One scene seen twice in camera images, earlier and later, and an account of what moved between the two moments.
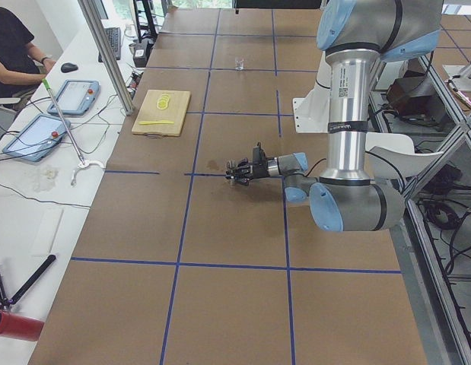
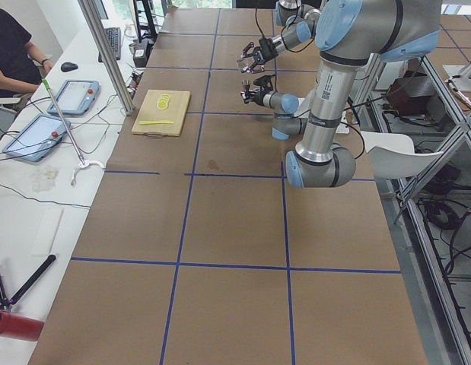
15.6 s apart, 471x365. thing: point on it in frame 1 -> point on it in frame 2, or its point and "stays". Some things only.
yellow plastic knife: (157, 122) stays
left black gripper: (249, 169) -> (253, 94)
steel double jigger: (232, 165) -> (246, 84)
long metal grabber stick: (83, 164) stays
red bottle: (13, 325) stays
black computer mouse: (66, 68) stays
